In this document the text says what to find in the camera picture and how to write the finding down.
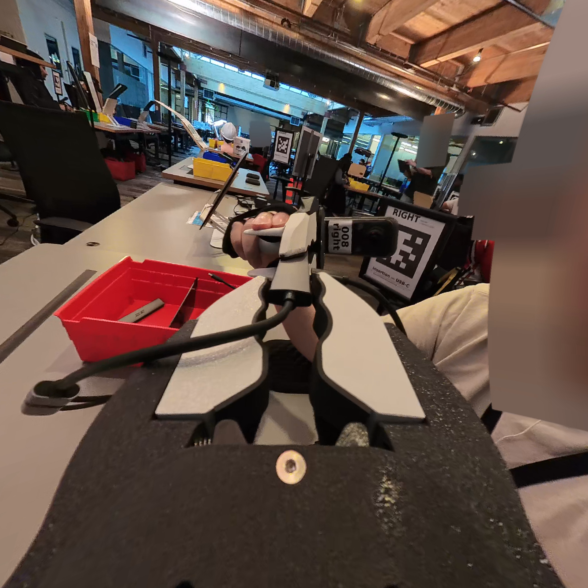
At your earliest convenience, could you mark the marker sign board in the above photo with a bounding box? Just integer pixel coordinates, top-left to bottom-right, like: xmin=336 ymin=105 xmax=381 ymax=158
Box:
xmin=274 ymin=130 xmax=295 ymax=164

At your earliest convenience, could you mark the yellow plastic bin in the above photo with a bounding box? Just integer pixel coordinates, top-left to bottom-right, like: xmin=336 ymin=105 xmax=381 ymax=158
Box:
xmin=193 ymin=156 xmax=233 ymax=180

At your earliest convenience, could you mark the black office chair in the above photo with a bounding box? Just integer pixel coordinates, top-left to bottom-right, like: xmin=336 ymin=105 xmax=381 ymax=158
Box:
xmin=0 ymin=100 xmax=121 ymax=244

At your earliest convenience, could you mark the person's right hand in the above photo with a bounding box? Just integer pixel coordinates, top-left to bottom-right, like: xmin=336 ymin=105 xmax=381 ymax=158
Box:
xmin=230 ymin=212 xmax=322 ymax=364

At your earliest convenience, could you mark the black shoulder strap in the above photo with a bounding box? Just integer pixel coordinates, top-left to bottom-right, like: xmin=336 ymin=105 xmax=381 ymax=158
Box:
xmin=480 ymin=406 xmax=588 ymax=488

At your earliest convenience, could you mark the black usb-c cable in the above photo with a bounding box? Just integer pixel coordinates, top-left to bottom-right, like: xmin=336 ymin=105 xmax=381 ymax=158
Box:
xmin=337 ymin=275 xmax=409 ymax=334

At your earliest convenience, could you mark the grey standing panel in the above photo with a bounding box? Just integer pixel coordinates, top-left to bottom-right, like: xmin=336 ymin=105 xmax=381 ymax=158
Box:
xmin=294 ymin=125 xmax=322 ymax=177

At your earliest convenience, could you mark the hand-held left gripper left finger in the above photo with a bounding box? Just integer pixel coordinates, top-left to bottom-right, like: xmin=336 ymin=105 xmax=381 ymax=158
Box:
xmin=155 ymin=276 xmax=272 ymax=425

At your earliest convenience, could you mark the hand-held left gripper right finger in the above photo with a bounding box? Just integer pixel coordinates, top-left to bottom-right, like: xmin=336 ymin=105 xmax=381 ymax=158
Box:
xmin=311 ymin=271 xmax=426 ymax=423

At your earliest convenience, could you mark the small red storage bin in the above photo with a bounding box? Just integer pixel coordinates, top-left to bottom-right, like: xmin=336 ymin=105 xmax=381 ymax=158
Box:
xmin=105 ymin=156 xmax=136 ymax=181

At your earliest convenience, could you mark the red plastic bin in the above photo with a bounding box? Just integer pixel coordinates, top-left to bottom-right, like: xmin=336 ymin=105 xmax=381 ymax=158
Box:
xmin=54 ymin=256 xmax=253 ymax=364

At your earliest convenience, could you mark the white tablet stand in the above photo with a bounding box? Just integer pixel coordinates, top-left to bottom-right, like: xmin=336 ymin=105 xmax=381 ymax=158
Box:
xmin=209 ymin=190 xmax=242 ymax=249

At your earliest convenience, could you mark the grey usb hub stick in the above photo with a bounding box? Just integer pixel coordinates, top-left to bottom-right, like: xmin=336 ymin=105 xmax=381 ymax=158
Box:
xmin=117 ymin=299 xmax=165 ymax=323

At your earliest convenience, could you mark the tablet with instruction sheet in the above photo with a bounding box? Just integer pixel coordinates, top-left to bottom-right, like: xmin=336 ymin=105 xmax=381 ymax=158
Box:
xmin=200 ymin=152 xmax=249 ymax=230

